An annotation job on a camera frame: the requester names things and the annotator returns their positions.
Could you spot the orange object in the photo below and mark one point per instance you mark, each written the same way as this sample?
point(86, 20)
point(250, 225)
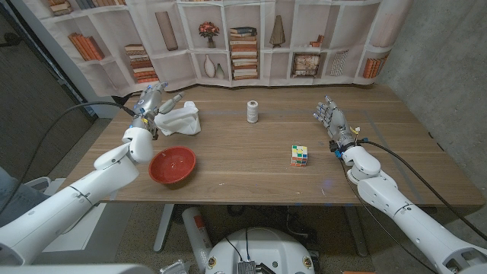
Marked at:
point(357, 272)

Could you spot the white napkin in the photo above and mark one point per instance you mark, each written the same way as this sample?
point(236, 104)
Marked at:
point(182, 122)

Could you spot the red bowl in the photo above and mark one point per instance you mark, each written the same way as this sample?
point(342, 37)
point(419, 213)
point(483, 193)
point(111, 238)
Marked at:
point(171, 165)

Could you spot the multicoloured puzzle cube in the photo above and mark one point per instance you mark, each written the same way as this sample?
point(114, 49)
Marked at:
point(299, 156)

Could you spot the white roll with orange label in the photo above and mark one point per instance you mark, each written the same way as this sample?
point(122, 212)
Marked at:
point(196, 236)

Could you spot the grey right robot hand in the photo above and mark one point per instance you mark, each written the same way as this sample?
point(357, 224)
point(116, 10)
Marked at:
point(338, 123)

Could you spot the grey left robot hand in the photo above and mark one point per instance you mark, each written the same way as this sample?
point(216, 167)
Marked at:
point(150, 104)

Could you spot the grey metal device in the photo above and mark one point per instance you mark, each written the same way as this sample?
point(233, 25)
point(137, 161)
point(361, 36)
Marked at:
point(175, 267)

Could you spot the grey finned module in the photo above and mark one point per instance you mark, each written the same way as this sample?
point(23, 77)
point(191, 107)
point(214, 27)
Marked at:
point(246, 267)

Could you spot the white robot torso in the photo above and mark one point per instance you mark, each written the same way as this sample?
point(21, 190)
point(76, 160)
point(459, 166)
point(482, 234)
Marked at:
point(76, 269)

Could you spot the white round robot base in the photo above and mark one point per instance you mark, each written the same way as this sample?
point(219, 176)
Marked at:
point(262, 247)

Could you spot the white thread spool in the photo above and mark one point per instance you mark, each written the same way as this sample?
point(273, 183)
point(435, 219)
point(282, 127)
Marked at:
point(252, 112)

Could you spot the person in blue jeans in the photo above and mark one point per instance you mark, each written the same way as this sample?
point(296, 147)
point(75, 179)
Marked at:
point(15, 198)

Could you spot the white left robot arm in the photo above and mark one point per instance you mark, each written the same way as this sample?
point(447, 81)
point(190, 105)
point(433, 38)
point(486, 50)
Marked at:
point(76, 198)

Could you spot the grey table leg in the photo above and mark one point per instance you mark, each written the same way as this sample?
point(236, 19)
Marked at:
point(163, 228)
point(356, 232)

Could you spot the printed bookshelf backdrop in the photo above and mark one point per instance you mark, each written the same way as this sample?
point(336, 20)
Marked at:
point(171, 68)

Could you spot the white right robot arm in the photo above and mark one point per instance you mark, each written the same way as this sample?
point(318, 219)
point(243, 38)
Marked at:
point(411, 220)

